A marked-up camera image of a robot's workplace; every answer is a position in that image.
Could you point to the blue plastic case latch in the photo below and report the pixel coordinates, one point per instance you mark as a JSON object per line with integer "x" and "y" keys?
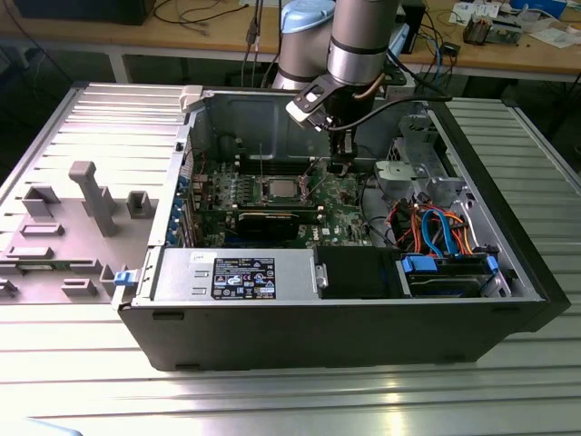
{"x": 125, "y": 279}

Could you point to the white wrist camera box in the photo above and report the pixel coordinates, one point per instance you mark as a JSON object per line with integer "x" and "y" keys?
{"x": 308, "y": 106}

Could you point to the black graphics card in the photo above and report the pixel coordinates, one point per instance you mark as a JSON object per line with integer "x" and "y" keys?
{"x": 268, "y": 227}

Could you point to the black plastic shroud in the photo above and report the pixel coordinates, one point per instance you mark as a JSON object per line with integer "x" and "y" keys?
{"x": 354, "y": 272}

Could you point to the small component box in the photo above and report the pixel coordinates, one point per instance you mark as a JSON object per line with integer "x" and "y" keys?
{"x": 476, "y": 32}

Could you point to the black equipment case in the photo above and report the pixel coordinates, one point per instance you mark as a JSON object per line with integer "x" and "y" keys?
{"x": 81, "y": 11}

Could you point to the blue box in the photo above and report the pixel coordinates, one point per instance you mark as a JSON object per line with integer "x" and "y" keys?
{"x": 540, "y": 5}

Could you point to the grey power supply unit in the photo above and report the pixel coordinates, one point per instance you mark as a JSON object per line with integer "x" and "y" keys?
{"x": 181, "y": 272}

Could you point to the green motherboard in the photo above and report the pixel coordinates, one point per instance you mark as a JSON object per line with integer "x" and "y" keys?
{"x": 340, "y": 218}

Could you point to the white papers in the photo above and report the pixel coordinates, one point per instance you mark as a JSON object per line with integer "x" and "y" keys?
{"x": 467, "y": 9}

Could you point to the CPU socket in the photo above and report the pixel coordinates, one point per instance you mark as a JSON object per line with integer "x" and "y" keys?
{"x": 263, "y": 200}

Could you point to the silver CPU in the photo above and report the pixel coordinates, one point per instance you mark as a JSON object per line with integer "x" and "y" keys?
{"x": 283, "y": 188}

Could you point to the black open PC case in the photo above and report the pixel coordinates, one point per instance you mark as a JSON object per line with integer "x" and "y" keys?
{"x": 318, "y": 336}

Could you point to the grey circuit device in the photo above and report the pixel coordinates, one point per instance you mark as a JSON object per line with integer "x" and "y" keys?
{"x": 506, "y": 32}

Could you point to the white plastic bags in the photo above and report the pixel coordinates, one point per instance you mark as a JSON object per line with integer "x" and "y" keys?
{"x": 554, "y": 36}

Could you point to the wooden desk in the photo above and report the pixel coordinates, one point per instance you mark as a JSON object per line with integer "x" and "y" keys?
{"x": 181, "y": 36}

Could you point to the hard disk in blue carrier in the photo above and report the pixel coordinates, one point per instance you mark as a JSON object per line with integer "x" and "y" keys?
{"x": 445, "y": 277}

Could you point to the small black adapter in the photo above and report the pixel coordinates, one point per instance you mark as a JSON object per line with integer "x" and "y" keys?
{"x": 450, "y": 48}

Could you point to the silver drive cage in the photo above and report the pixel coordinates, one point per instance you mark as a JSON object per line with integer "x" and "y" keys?
{"x": 399, "y": 171}

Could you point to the green RAM stick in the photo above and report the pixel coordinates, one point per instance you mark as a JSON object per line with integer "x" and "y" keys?
{"x": 277, "y": 210}

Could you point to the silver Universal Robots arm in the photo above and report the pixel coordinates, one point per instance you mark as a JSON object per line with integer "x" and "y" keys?
{"x": 358, "y": 41}

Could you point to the grey parts rack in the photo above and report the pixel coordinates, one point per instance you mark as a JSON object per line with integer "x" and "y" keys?
{"x": 68, "y": 245}

